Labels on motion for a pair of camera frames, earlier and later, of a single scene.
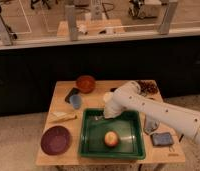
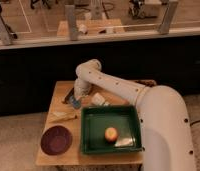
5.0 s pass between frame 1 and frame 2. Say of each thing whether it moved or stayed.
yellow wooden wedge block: stayed
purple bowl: stayed
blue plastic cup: stayed
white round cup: moved
